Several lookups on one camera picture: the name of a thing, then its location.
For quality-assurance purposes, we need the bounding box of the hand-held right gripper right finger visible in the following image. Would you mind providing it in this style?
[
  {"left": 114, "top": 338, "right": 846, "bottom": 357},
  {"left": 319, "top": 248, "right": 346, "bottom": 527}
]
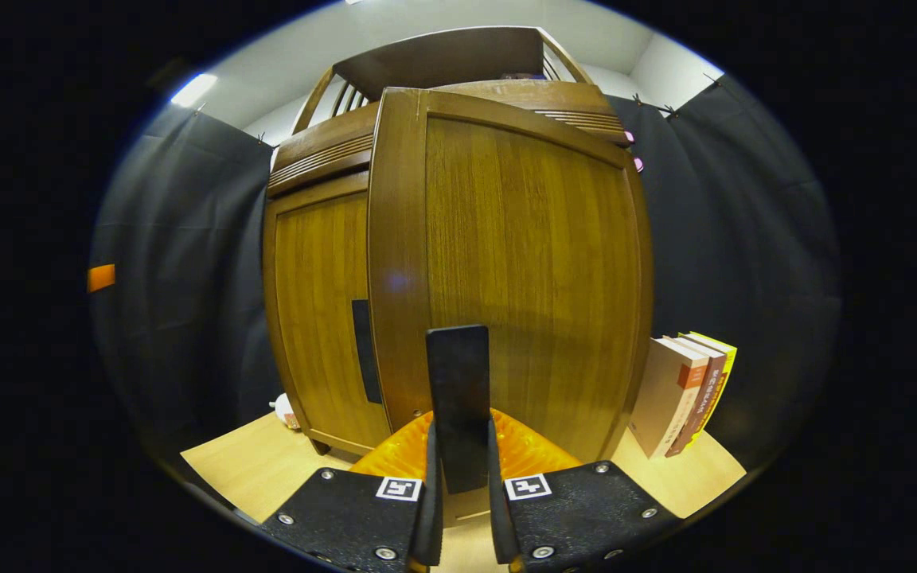
[{"left": 486, "top": 408, "right": 681, "bottom": 573}]

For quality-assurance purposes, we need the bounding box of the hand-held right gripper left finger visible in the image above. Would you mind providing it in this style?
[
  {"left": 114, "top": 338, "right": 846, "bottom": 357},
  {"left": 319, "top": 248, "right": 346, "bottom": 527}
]
[{"left": 259, "top": 410, "right": 445, "bottom": 573}]

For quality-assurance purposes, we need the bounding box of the black door handle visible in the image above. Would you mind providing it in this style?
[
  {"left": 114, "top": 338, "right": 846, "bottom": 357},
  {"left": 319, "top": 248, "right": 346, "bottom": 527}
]
[{"left": 427, "top": 325, "right": 490, "bottom": 494}]

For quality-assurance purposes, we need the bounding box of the wooden cabinet door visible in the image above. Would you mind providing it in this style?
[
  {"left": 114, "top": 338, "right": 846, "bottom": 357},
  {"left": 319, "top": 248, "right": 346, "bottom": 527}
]
[
  {"left": 263, "top": 171, "right": 392, "bottom": 456},
  {"left": 367, "top": 86, "right": 656, "bottom": 464}
]

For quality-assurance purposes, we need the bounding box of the wooden double-door shoe cabinet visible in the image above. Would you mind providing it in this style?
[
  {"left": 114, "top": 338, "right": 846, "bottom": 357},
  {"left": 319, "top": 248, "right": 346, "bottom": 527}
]
[{"left": 262, "top": 26, "right": 654, "bottom": 478}]

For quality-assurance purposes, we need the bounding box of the white plush slipper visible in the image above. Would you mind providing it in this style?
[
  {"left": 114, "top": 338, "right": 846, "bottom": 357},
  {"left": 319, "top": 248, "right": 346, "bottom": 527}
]
[{"left": 270, "top": 393, "right": 300, "bottom": 431}]

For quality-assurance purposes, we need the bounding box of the white and orange book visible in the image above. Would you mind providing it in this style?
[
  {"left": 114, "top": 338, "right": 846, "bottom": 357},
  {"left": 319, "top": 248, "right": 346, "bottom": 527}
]
[{"left": 630, "top": 337, "right": 708, "bottom": 459}]

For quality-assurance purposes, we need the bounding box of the ceiling light panel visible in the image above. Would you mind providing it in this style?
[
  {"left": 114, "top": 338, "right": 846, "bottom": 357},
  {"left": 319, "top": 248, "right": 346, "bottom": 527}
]
[{"left": 171, "top": 73, "right": 218, "bottom": 109}]

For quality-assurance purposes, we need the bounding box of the dark red paperback book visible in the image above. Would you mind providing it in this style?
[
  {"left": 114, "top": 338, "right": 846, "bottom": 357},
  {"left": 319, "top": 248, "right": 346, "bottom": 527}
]
[{"left": 665, "top": 335, "right": 727, "bottom": 458}]

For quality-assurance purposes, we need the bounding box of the yellow book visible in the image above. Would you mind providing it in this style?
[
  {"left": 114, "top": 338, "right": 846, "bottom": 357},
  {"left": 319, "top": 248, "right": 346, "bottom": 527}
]
[{"left": 681, "top": 331, "right": 738, "bottom": 435}]

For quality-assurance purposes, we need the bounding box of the black backdrop cloth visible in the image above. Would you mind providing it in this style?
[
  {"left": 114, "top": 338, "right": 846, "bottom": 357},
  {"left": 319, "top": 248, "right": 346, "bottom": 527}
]
[{"left": 91, "top": 76, "right": 841, "bottom": 470}]

